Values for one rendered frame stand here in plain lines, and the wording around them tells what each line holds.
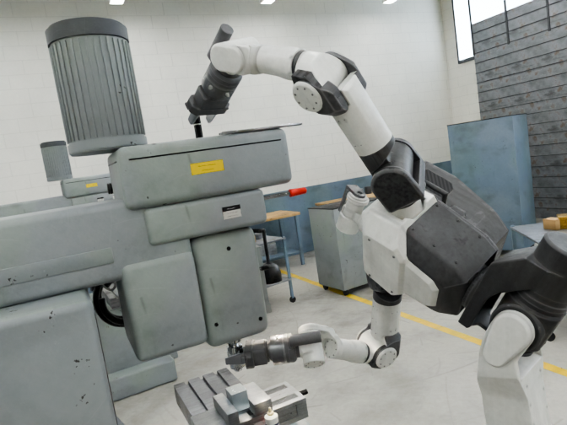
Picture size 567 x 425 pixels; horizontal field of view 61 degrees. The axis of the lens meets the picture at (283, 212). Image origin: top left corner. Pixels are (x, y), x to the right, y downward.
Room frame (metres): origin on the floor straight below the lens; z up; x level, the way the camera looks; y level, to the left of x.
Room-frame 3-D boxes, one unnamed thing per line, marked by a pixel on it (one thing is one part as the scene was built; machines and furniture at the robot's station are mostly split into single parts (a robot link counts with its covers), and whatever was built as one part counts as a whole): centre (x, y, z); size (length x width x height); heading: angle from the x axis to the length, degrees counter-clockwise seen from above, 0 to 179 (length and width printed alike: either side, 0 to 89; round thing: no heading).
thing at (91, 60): (1.30, 0.43, 2.05); 0.20 x 0.20 x 0.32
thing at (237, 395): (1.46, 0.23, 1.07); 0.06 x 0.05 x 0.06; 25
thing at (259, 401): (1.49, 0.18, 1.05); 0.15 x 0.06 x 0.04; 25
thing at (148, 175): (1.40, 0.22, 1.81); 0.47 x 0.26 x 0.16; 115
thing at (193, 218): (1.39, 0.25, 1.68); 0.34 x 0.24 x 0.10; 115
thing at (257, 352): (1.40, 0.12, 1.23); 0.13 x 0.12 x 0.10; 0
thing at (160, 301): (1.33, 0.39, 1.47); 0.24 x 0.19 x 0.26; 25
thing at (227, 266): (1.40, 0.21, 1.47); 0.21 x 0.19 x 0.32; 25
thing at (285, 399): (1.48, 0.21, 1.01); 0.35 x 0.15 x 0.11; 115
